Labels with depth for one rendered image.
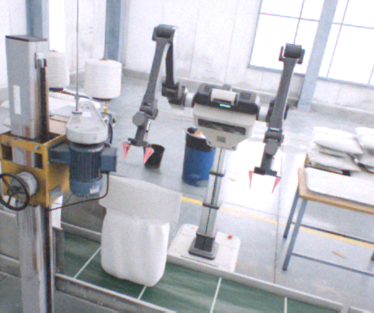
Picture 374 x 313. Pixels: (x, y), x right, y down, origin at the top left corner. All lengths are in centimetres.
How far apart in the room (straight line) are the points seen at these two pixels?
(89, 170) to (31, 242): 51
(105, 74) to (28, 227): 83
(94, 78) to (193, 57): 845
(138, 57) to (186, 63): 146
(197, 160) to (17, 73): 285
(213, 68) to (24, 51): 856
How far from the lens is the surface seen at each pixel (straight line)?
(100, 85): 160
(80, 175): 162
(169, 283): 228
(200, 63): 994
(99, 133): 153
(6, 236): 239
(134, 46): 1054
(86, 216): 267
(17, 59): 157
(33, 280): 206
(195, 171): 416
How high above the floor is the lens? 193
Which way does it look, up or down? 22 degrees down
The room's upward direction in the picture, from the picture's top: 8 degrees clockwise
